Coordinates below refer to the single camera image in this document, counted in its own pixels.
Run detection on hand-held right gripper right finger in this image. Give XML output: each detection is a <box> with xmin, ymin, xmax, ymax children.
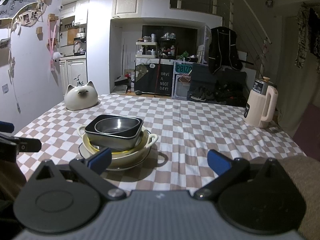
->
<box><xmin>194</xmin><ymin>149</ymin><xmax>290</xmax><ymax>201</ymax></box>

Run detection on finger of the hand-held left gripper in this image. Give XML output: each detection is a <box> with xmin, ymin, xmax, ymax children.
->
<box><xmin>0</xmin><ymin>121</ymin><xmax>14</xmax><ymax>133</ymax></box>
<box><xmin>0</xmin><ymin>134</ymin><xmax>42</xmax><ymax>164</ymax></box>

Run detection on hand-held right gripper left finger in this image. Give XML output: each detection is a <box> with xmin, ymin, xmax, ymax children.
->
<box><xmin>30</xmin><ymin>147</ymin><xmax>127</xmax><ymax>201</ymax></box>

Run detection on white dark-rimmed plate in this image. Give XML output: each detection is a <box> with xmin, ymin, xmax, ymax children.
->
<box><xmin>78</xmin><ymin>142</ymin><xmax>152</xmax><ymax>172</ymax></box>

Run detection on pale yellow bowl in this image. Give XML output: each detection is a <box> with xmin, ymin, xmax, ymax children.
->
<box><xmin>82</xmin><ymin>129</ymin><xmax>148</xmax><ymax>155</ymax></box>

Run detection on rectangular steel dish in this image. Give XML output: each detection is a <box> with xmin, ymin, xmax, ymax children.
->
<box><xmin>84</xmin><ymin>114</ymin><xmax>144</xmax><ymax>151</ymax></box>

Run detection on cream handled ceramic bowl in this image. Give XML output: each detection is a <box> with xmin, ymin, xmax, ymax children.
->
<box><xmin>77</xmin><ymin>125</ymin><xmax>159</xmax><ymax>167</ymax></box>

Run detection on round steel bowl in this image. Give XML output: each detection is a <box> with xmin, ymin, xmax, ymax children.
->
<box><xmin>94</xmin><ymin>117</ymin><xmax>140</xmax><ymax>133</ymax></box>

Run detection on checkered tablecloth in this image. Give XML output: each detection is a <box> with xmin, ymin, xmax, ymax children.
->
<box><xmin>12</xmin><ymin>94</ymin><xmax>308</xmax><ymax>198</ymax></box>

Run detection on cat-shaped ceramic container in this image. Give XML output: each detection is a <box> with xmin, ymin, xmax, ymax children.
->
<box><xmin>64</xmin><ymin>81</ymin><xmax>99</xmax><ymax>111</ymax></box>

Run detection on beige electric kettle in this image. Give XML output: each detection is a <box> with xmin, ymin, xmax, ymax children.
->
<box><xmin>244</xmin><ymin>77</ymin><xmax>279</xmax><ymax>129</ymax></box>

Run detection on white-framed chair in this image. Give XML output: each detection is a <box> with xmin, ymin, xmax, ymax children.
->
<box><xmin>187</xmin><ymin>64</ymin><xmax>218</xmax><ymax>103</ymax></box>

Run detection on white kitchen cabinet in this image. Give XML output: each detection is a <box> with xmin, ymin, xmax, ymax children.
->
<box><xmin>59</xmin><ymin>57</ymin><xmax>88</xmax><ymax>92</ymax></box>

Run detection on beige textured cushion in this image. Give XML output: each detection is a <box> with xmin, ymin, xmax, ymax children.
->
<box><xmin>282</xmin><ymin>155</ymin><xmax>320</xmax><ymax>240</ymax></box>

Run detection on black sign board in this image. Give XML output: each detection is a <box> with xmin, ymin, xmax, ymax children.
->
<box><xmin>134</xmin><ymin>59</ymin><xmax>175</xmax><ymax>96</ymax></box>

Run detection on beige curtain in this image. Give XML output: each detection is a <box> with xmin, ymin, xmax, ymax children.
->
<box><xmin>276</xmin><ymin>15</ymin><xmax>313</xmax><ymax>133</ymax></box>

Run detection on black jacket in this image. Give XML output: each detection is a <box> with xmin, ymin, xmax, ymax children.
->
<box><xmin>208</xmin><ymin>26</ymin><xmax>244</xmax><ymax>75</ymax></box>

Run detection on cluttered storage shelf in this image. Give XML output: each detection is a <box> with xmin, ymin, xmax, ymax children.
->
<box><xmin>135</xmin><ymin>32</ymin><xmax>177</xmax><ymax>60</ymax></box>

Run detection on patterned curtain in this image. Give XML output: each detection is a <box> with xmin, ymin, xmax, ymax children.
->
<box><xmin>295</xmin><ymin>2</ymin><xmax>320</xmax><ymax>73</ymax></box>

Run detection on pink lanyard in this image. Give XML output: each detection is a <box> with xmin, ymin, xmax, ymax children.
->
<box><xmin>47</xmin><ymin>17</ymin><xmax>62</xmax><ymax>72</ymax></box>

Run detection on wall poster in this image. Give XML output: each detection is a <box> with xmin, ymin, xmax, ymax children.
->
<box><xmin>0</xmin><ymin>0</ymin><xmax>48</xmax><ymax>27</ymax></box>

